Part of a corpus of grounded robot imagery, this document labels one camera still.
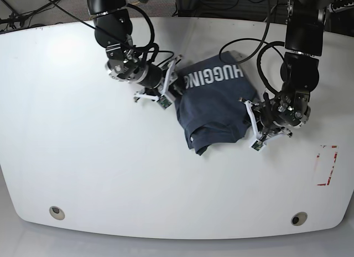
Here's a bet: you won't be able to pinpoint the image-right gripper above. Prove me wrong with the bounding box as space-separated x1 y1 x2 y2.
243 102 284 132

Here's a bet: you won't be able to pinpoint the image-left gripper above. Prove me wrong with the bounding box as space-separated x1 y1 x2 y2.
138 64 186 98

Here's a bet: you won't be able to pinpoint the dark blue T-shirt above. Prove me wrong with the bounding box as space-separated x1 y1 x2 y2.
174 52 257 156

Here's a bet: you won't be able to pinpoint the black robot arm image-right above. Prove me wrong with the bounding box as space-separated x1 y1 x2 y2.
244 0 332 136

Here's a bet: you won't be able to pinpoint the red tape rectangle marking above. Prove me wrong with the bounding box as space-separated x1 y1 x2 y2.
314 145 339 186

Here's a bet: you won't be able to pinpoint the white power strip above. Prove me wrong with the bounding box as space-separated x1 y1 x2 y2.
329 0 353 13

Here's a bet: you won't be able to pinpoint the black tripod legs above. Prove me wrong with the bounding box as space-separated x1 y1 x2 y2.
1 0 55 33

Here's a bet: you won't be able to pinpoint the right table cable grommet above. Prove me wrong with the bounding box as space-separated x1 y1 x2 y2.
291 212 308 227

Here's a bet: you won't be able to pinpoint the table cable grommet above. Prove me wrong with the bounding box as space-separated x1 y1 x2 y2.
291 212 308 227
49 206 65 220

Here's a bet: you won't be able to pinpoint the left table cable grommet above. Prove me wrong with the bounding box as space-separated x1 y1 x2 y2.
49 206 65 220

